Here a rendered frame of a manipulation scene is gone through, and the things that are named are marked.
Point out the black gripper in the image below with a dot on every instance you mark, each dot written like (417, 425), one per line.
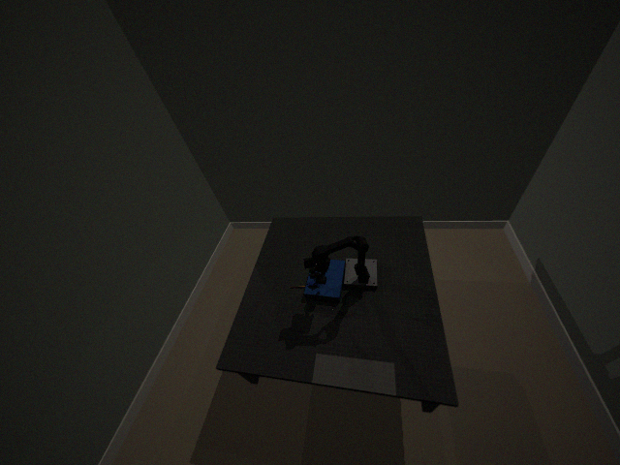
(322, 279)

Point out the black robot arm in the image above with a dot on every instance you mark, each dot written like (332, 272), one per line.
(320, 255)

